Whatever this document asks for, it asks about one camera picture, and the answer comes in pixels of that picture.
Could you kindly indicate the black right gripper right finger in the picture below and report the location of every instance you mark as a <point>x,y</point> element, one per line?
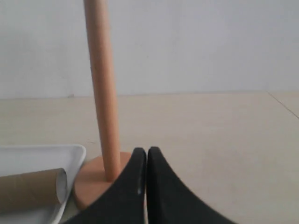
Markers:
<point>169,201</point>

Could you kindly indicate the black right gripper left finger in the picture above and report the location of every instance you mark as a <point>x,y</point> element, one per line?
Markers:
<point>123,202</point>

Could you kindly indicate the brown cardboard tube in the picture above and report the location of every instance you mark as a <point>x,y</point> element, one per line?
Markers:
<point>33,190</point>

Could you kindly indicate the white rectangular plastic tray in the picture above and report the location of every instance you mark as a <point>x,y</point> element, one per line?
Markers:
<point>31,158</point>

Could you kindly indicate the wooden paper towel holder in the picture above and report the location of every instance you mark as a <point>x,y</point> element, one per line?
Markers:
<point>98,174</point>

